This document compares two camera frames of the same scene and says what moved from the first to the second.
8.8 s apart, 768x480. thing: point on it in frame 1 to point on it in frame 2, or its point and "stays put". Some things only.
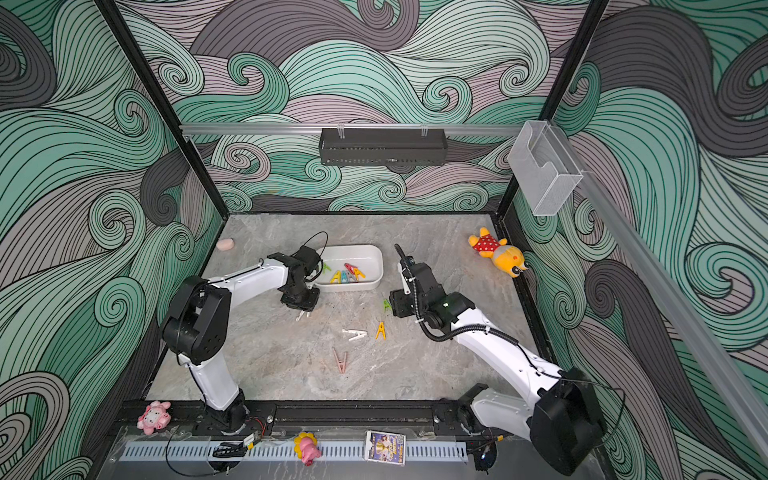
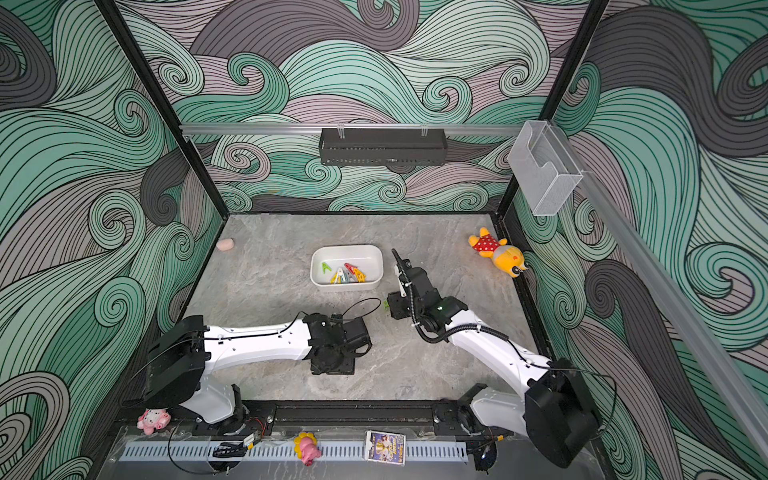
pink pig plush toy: (155, 416) stays put
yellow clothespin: (357, 272) stays put
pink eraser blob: (225, 244) stays put
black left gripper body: (304, 299) to (342, 365)
